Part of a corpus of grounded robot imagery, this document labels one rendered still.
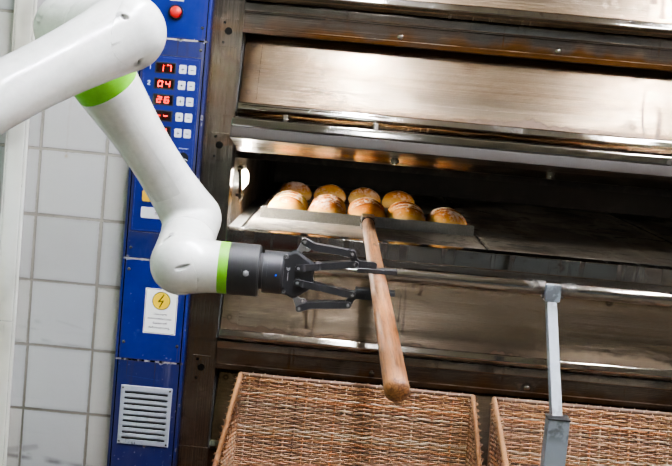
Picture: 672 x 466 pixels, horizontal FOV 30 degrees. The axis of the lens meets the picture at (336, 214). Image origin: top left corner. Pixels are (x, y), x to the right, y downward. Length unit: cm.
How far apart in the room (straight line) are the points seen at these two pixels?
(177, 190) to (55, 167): 76
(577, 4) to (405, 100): 44
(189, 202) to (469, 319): 91
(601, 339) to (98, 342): 117
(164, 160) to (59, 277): 82
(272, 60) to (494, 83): 51
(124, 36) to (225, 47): 97
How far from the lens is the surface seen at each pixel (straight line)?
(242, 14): 289
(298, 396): 292
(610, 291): 258
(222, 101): 289
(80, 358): 301
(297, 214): 321
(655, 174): 280
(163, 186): 224
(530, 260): 292
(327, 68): 289
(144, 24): 196
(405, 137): 273
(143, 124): 219
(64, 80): 190
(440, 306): 293
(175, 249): 218
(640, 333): 300
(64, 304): 299
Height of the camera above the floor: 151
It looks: 5 degrees down
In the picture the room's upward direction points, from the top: 5 degrees clockwise
